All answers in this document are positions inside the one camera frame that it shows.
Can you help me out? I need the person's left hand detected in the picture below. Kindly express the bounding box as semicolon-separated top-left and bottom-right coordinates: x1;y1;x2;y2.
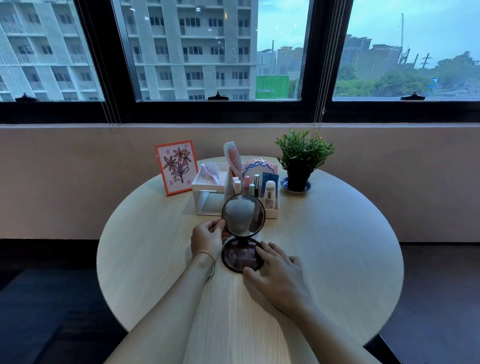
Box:
191;219;232;263

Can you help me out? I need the green potted plant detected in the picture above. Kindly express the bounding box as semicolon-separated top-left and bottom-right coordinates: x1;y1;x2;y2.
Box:
275;129;336;192

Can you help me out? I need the person's right hand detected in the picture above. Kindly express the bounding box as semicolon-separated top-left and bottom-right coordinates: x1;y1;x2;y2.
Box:
242;241;313;320

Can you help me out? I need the blue and white saucer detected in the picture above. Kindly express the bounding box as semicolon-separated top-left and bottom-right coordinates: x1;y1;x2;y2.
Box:
280;176;312;194

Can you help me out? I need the thin gold bracelet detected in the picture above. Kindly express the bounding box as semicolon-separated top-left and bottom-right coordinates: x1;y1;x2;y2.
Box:
192;250;217;279

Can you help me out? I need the blue and white headband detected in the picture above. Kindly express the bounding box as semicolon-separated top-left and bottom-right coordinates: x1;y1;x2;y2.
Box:
243;158;275;178

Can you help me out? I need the blue sachet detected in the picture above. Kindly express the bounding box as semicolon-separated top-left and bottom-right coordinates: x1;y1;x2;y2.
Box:
260;172;280;198

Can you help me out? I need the white cosmetic tube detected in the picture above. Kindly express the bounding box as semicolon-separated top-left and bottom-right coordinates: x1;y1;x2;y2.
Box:
263;180;277;210

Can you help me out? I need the white desk organizer box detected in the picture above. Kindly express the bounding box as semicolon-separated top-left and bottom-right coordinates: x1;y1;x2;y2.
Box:
191;162;280;220

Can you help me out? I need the person's right forearm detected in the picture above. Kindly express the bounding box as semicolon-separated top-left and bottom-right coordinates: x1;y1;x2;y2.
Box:
286;299;384;364

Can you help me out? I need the orange framed flower picture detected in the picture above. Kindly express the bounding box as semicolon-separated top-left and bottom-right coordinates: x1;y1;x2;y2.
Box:
154;140;199;197

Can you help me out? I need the black window frame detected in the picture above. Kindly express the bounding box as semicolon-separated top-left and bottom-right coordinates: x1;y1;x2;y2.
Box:
0;0;480;125

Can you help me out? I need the person's left forearm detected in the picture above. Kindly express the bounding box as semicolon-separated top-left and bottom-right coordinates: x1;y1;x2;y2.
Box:
104;253;217;364

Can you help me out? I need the white and lilac hair clip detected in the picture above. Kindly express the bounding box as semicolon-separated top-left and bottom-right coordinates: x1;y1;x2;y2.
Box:
198;161;222;185

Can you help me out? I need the metal bead blind chain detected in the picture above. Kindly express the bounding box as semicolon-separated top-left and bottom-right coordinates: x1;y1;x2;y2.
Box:
83;0;121;133
313;0;346;131

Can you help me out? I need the round dark folding mirror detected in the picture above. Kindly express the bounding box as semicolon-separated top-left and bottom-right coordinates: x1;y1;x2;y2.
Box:
221;193;266;274

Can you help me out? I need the pink comb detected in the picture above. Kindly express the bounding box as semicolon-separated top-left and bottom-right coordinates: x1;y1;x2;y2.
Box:
223;141;245;178

